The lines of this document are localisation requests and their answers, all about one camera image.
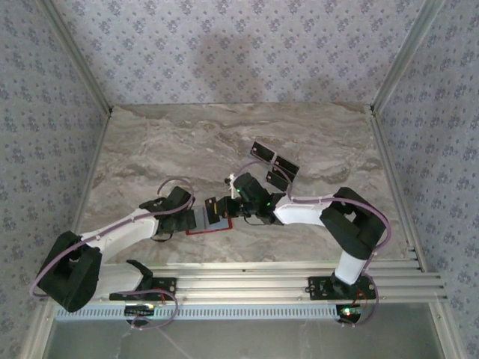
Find red leather card holder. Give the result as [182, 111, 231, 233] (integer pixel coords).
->
[186, 207, 234, 236]

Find clear plastic card stand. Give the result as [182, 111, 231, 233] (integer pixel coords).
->
[239, 140, 302, 191]

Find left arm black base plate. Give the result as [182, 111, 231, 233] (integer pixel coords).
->
[109, 278, 177, 301]

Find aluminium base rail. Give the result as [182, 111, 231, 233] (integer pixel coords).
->
[39, 261, 448, 304]

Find aluminium table side rail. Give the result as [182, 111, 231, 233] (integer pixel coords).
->
[368, 108, 427, 272]
[76, 108, 114, 270]

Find grey slotted cable duct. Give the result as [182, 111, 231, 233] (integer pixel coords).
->
[54, 304, 340, 322]

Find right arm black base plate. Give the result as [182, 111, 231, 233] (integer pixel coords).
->
[307, 275, 376, 300]

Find aluminium upright frame post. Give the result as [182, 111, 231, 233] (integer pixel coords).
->
[39, 0, 114, 113]
[370, 0, 448, 113]

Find aluminium frame leg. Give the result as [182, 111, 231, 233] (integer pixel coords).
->
[20, 301, 57, 359]
[430, 301, 463, 359]

